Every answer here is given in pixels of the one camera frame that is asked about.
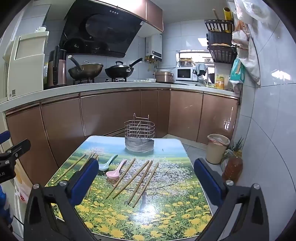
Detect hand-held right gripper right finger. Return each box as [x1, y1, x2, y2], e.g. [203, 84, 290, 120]
[194, 158, 270, 241]

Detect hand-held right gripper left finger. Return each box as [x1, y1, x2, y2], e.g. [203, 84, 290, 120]
[23, 158, 100, 241]

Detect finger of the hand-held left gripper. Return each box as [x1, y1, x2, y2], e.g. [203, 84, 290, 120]
[0, 139, 31, 163]
[0, 130, 11, 144]

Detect wooden chopstick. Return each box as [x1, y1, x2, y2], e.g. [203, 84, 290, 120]
[79, 153, 93, 171]
[128, 160, 153, 205]
[54, 154, 87, 183]
[132, 162, 159, 208]
[106, 158, 136, 199]
[112, 160, 150, 199]

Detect light blue spoon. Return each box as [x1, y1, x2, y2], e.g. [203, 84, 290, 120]
[99, 155, 118, 171]

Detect pink spoon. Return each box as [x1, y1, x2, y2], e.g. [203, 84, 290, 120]
[106, 159, 127, 179]

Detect wire utensil holder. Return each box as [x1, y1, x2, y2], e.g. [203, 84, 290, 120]
[124, 113, 155, 153]

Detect amber oil bottle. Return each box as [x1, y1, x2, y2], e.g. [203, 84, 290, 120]
[221, 155, 244, 183]

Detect white plastic bag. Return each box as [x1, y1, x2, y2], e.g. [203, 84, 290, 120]
[14, 178, 31, 204]

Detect beige trash bin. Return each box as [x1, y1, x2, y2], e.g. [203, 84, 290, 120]
[205, 134, 231, 164]

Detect blue cloth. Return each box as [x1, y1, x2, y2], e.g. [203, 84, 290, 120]
[0, 185, 11, 226]

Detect cream countertop appliance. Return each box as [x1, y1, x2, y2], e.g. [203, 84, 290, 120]
[3, 30, 49, 100]

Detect brown lower cabinets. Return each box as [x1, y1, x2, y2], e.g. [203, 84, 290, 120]
[5, 89, 241, 186]

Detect brown electric kettle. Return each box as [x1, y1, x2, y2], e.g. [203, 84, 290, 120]
[47, 46, 67, 88]

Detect white kitchen countertop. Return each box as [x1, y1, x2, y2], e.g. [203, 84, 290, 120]
[0, 82, 241, 112]

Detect yellow oil bottle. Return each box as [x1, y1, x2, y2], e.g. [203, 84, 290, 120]
[215, 74, 225, 90]

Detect bronze wok with lid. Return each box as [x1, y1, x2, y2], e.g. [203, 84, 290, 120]
[68, 55, 104, 80]

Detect black gas stove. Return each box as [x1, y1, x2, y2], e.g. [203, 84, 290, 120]
[69, 77, 127, 84]

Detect white microwave oven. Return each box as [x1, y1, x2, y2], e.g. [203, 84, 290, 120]
[176, 67, 194, 81]

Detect brown rice cooker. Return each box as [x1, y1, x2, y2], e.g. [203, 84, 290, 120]
[154, 71, 174, 83]

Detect teal packet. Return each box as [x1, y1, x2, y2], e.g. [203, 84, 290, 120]
[228, 58, 246, 84]

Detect grey-blue cloth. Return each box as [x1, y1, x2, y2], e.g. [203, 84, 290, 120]
[193, 62, 208, 76]

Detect black wok with lid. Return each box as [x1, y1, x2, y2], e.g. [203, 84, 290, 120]
[105, 58, 143, 79]

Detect hanging white bags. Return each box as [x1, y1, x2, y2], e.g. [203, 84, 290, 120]
[232, 21, 261, 86]

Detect white water heater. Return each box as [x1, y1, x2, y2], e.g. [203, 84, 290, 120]
[145, 34, 162, 62]

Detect black range hood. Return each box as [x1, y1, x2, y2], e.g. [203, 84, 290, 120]
[59, 0, 144, 58]

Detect brown upper cabinet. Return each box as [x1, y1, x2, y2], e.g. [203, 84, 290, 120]
[129, 0, 163, 33]

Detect clear plastic bag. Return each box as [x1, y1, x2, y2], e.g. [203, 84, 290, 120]
[233, 0, 270, 24]

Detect black wall rack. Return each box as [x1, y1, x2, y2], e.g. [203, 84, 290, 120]
[204, 20, 238, 63]

